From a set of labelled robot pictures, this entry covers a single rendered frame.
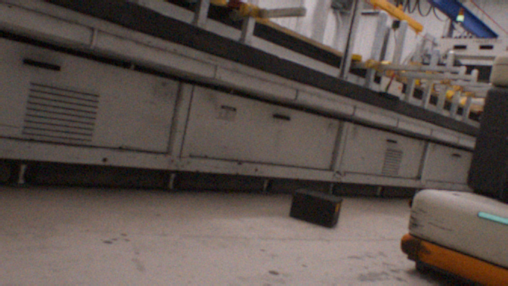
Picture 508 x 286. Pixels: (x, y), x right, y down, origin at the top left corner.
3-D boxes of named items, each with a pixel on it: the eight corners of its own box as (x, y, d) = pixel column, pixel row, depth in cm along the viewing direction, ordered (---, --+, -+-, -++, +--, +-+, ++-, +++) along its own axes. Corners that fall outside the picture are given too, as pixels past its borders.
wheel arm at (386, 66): (419, 73, 242) (420, 65, 242) (416, 72, 240) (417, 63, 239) (351, 69, 273) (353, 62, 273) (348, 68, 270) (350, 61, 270)
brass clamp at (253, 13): (269, 23, 191) (271, 11, 190) (247, 13, 181) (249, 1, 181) (259, 23, 195) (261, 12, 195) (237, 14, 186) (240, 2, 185)
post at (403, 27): (391, 97, 275) (408, 21, 272) (388, 97, 272) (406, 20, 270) (386, 97, 277) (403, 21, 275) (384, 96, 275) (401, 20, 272)
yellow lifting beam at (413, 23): (421, 36, 813) (425, 19, 811) (373, 7, 693) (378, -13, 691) (416, 36, 819) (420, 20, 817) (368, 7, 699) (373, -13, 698)
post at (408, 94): (407, 114, 293) (423, 43, 290) (405, 113, 290) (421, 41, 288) (403, 113, 295) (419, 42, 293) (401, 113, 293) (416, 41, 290)
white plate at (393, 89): (400, 99, 280) (403, 84, 279) (379, 91, 262) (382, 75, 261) (399, 99, 280) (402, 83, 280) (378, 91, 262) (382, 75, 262)
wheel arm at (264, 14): (305, 19, 172) (308, 7, 172) (300, 16, 169) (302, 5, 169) (233, 22, 203) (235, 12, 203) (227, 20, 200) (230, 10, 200)
